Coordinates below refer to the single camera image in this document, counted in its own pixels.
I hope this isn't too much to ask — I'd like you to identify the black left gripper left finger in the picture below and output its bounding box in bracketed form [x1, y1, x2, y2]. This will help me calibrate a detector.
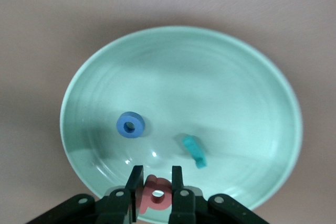
[26, 165, 145, 224]

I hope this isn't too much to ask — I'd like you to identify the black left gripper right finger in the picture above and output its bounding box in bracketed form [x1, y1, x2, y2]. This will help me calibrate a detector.
[167, 165, 268, 224]

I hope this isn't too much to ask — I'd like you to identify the pink foam letter d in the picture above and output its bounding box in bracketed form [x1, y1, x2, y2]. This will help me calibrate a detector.
[138, 174, 173, 215]

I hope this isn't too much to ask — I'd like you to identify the teal foam letter i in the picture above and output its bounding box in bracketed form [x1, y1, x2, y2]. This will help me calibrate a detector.
[182, 134, 207, 169]

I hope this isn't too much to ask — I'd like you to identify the blue foam letter o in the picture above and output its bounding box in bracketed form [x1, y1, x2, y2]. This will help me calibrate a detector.
[116, 111, 146, 138]

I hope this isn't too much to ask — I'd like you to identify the light green plate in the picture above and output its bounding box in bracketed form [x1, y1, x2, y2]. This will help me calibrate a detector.
[59, 26, 304, 224]

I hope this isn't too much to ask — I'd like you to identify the brown table cover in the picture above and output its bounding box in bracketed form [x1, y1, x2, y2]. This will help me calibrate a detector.
[0, 0, 336, 224]

